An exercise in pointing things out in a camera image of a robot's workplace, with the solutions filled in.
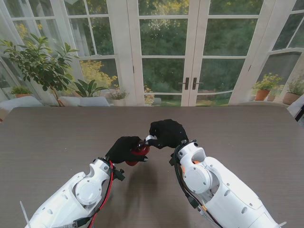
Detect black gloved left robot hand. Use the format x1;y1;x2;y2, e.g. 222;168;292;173
105;136;149;165

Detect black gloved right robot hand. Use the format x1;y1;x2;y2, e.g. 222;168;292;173
149;119;190;150

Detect red transparent sample bottle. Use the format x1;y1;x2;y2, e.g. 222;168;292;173
125;140;151;167

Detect orange oval tray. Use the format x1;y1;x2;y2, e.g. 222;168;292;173
181;160;200;181

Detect flowering plant in white pot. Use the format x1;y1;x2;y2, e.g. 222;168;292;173
108;89;129;106

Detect white planter box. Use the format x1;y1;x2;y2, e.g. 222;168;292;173
58;96;110;107

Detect broad leaf green plant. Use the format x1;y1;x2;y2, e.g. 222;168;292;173
72;79;109;98

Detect yellow flowers in terracotta pot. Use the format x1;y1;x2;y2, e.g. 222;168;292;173
251;73;284;101

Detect pale grey sofa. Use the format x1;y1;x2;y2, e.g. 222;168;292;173
0;96;45;121

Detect small plant in terracotta pot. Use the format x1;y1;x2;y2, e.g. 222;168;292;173
9;85;33;98

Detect tall leafy green plant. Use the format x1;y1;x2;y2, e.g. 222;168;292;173
0;33;80;107

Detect plant in beige pot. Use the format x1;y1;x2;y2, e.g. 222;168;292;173
282;78;304;105

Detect red cable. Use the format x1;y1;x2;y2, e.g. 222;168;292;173
89;160;114;226

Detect black cable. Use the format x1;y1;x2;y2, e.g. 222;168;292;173
173;144;220;226

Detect dark left door handle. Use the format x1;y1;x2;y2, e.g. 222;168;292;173
178;77;190;90

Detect dark door handle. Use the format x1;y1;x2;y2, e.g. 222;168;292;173
178;77;190;90
192;77;204;90

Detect dark right door handle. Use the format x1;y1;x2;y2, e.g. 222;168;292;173
192;77;204;90

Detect white chair with dark frame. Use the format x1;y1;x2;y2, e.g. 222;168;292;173
286;95;304;122

